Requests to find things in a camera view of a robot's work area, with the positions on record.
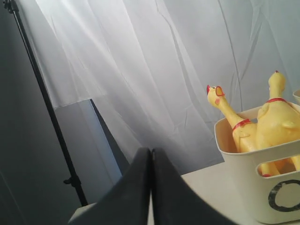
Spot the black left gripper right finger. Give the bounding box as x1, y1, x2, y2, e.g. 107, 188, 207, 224
151, 148, 236, 225

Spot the cream bin marked O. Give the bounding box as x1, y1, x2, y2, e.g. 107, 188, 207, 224
214, 108, 300, 224

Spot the white backdrop curtain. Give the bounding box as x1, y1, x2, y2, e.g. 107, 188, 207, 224
18, 0, 300, 173

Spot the cream bin marked X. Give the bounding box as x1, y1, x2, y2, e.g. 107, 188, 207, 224
293, 89, 300, 105

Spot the black light stand pole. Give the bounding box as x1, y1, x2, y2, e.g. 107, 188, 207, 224
1, 0, 88, 206

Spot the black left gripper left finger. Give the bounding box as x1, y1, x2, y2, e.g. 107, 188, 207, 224
68, 148, 151, 225

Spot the yellow rubber chicken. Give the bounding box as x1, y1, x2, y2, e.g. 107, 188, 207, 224
207, 85, 257, 153
255, 69, 300, 178

